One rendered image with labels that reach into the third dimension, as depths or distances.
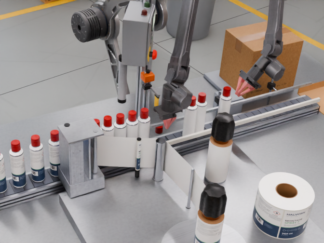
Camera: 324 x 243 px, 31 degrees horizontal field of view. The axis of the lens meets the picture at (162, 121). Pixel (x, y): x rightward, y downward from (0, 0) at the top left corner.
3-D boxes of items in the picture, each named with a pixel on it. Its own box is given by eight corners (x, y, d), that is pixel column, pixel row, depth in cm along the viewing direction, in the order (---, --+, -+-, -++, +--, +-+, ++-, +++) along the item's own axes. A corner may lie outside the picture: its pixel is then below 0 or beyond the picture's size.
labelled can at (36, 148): (34, 184, 225) (30, 142, 213) (30, 176, 228) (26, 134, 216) (47, 181, 227) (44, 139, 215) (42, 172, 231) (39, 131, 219)
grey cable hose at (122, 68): (119, 104, 238) (120, 59, 226) (115, 99, 240) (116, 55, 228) (127, 102, 239) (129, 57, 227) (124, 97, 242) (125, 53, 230)
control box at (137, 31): (121, 64, 222) (122, 19, 211) (128, 43, 236) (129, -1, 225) (147, 67, 222) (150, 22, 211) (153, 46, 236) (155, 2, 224)
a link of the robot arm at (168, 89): (171, 78, 229) (159, 82, 226) (182, 86, 225) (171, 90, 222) (169, 93, 233) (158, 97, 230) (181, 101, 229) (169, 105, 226)
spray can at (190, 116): (185, 141, 253) (190, 101, 241) (180, 134, 256) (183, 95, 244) (195, 138, 255) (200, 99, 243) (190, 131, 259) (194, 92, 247)
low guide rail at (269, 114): (116, 160, 237) (116, 156, 236) (115, 158, 238) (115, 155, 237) (319, 101, 282) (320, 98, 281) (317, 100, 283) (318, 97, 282)
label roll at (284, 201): (255, 195, 228) (261, 167, 219) (307, 206, 225) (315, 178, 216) (249, 232, 212) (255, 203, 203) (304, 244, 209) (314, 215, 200)
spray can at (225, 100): (219, 130, 261) (225, 92, 248) (213, 124, 264) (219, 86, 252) (229, 128, 263) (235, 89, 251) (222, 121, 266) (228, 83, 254)
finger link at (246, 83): (236, 96, 253) (250, 79, 251) (227, 87, 257) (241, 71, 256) (244, 101, 257) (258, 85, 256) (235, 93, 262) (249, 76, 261)
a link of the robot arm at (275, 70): (277, 44, 255) (266, 41, 248) (296, 59, 248) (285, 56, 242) (263, 67, 259) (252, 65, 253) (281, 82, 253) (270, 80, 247)
